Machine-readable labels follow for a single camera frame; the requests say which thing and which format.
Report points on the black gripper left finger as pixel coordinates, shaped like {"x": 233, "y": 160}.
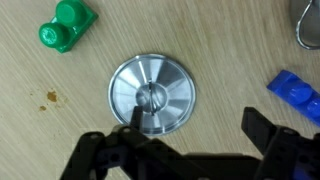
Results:
{"x": 110, "y": 156}

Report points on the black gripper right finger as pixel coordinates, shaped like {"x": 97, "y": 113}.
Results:
{"x": 286, "y": 153}

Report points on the silver round pot lid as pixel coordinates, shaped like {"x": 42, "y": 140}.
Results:
{"x": 173, "y": 80}

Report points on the blue slim three-stud block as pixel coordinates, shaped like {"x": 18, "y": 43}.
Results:
{"x": 293, "y": 90}

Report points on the silver metal pot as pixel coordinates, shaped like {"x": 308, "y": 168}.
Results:
{"x": 313, "y": 23}

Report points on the green two-stud toy block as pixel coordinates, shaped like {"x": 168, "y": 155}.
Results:
{"x": 75, "y": 23}

